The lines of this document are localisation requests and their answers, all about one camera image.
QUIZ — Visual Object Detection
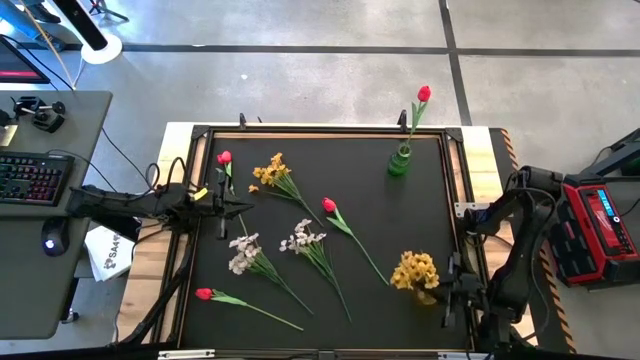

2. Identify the white round stand base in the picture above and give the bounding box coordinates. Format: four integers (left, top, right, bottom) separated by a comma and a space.
79, 32, 124, 66

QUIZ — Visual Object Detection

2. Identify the black desk monitor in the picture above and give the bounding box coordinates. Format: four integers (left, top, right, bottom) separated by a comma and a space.
0, 35, 52, 85

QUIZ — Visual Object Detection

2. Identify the wooden table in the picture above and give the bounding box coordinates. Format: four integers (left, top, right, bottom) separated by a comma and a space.
117, 121, 539, 354

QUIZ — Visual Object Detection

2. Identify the red tool box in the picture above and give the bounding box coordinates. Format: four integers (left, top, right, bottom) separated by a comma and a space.
548, 172, 640, 290

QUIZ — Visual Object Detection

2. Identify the black table border frame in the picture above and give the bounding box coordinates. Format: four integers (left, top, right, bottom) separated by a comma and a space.
177, 124, 476, 354

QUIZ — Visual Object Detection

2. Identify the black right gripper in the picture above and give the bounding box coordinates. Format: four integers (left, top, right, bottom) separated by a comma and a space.
432, 252, 489, 329

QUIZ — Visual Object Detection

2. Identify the yellow hanging cable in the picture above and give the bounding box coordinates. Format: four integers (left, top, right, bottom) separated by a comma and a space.
19, 0, 76, 90

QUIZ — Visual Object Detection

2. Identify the green glass vase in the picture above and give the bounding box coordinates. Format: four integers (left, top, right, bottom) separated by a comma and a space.
387, 142, 414, 177

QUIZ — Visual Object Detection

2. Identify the black computer mouse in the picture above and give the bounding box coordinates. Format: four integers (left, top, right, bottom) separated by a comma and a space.
40, 217, 72, 258

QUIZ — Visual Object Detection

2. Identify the black rig support frame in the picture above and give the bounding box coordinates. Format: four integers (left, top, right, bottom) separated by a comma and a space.
115, 234, 201, 351

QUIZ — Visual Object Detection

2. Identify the black stand pole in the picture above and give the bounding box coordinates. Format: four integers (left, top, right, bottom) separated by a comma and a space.
52, 0, 109, 52

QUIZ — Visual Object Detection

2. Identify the white artificial blossom bunch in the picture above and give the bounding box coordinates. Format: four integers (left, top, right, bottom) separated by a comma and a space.
227, 232, 315, 317
278, 218, 354, 324

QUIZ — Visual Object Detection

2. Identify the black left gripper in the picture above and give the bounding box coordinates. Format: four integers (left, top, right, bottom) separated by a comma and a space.
187, 169, 255, 240

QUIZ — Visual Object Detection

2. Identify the white printed bag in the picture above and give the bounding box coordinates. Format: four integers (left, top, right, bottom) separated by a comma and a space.
83, 225, 137, 283

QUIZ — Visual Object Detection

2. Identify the yellow ribbed glass vase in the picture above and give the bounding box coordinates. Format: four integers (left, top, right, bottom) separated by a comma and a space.
413, 287, 439, 307

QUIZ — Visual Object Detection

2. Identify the backlit black keyboard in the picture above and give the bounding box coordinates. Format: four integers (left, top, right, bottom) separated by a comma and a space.
0, 151, 76, 207

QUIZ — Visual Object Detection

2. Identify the grey desk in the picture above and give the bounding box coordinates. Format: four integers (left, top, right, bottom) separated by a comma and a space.
0, 89, 114, 341

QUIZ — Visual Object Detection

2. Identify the yellow artificial daffodil bunch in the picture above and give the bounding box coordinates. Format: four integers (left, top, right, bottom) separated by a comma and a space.
389, 250, 441, 294
248, 151, 325, 228

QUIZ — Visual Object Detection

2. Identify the black clamp mount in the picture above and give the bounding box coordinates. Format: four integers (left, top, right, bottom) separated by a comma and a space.
12, 95, 67, 134

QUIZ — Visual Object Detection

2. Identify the red artificial tulip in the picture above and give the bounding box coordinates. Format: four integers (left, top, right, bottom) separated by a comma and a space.
321, 196, 391, 287
215, 149, 250, 237
405, 84, 433, 154
194, 287, 305, 333

